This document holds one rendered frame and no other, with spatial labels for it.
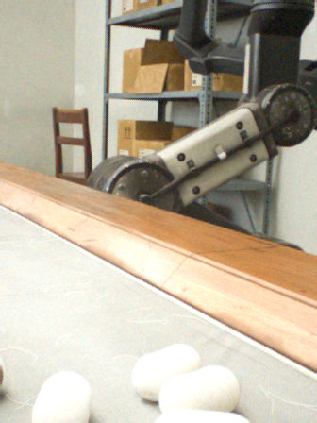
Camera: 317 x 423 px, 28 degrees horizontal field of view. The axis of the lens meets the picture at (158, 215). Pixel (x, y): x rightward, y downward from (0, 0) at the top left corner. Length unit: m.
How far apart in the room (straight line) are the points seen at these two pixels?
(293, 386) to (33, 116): 5.18
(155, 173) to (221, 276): 0.59
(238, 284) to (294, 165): 2.77
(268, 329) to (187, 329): 0.05
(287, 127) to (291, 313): 0.78
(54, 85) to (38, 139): 0.47
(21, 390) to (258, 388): 0.11
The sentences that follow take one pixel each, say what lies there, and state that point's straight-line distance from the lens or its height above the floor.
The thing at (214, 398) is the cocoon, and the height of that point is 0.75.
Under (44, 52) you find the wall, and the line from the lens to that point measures 5.49.
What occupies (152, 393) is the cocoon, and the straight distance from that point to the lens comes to 0.27.
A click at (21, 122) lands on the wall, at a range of 5.41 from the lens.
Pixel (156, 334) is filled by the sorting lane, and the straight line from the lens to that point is 0.36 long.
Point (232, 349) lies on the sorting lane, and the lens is 0.35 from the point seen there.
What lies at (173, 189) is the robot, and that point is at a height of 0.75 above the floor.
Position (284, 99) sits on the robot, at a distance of 1.11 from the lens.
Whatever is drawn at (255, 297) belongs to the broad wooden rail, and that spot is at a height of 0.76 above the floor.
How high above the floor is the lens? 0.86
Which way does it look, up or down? 9 degrees down
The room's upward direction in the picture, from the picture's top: 2 degrees clockwise
